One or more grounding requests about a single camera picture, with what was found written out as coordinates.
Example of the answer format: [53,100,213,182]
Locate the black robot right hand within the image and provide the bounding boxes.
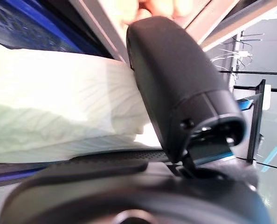
[0,15,272,224]

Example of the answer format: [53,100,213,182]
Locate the green white napa cabbage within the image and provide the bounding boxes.
[0,39,152,164]

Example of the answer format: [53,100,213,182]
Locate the blue plastic shopping basket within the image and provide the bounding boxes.
[0,0,102,189]

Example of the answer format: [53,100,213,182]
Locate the wooden potato crate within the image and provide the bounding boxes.
[68,0,244,63]

